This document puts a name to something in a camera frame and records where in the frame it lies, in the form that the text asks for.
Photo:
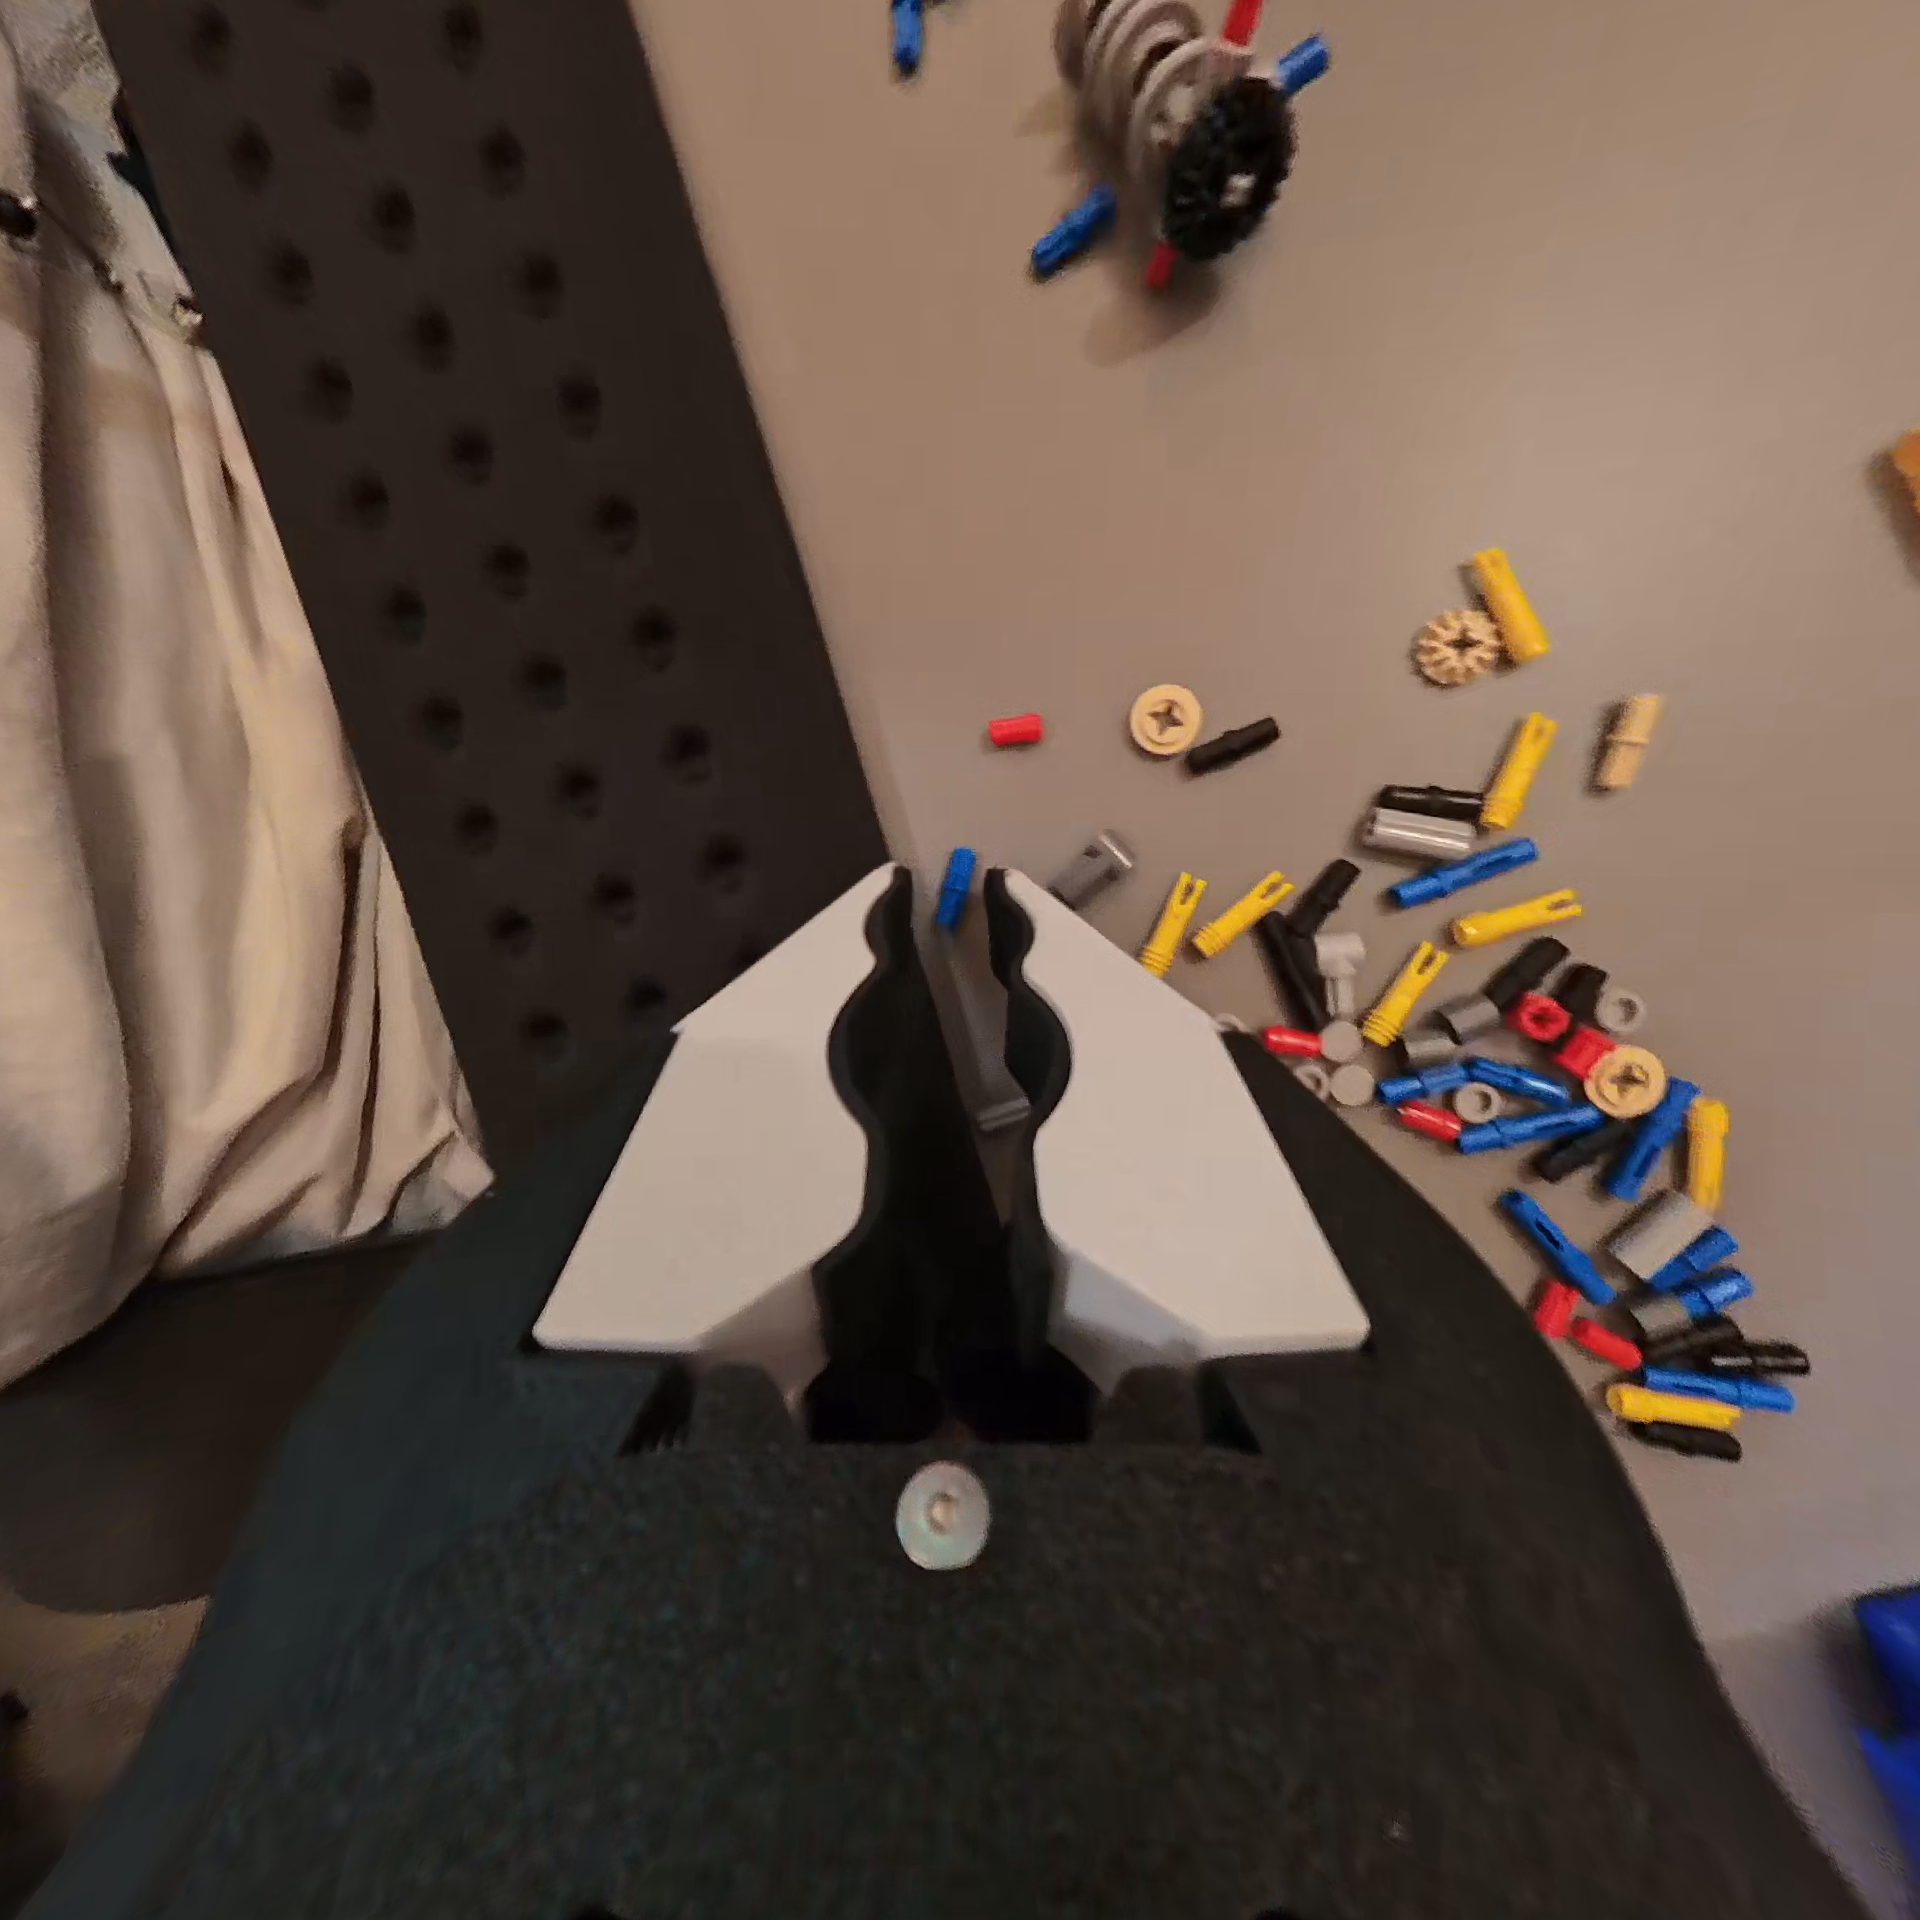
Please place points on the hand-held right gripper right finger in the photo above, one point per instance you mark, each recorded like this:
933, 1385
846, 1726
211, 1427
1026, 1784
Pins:
1202, 1200

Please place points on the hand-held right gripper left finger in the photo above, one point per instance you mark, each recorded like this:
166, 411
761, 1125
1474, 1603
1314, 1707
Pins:
705, 1200

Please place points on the grey lego axle connector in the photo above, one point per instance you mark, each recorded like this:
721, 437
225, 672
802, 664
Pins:
985, 1049

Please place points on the grey lego gear shaft assembly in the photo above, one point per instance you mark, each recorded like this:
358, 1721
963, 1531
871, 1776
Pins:
1202, 135

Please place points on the scattered lego pins and connectors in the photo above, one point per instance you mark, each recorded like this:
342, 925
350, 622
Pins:
1501, 974

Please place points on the blue lego pin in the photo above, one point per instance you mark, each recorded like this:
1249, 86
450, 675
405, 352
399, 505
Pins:
909, 33

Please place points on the blue plastic bin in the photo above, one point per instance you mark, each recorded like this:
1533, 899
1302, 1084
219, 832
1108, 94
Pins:
1894, 1725

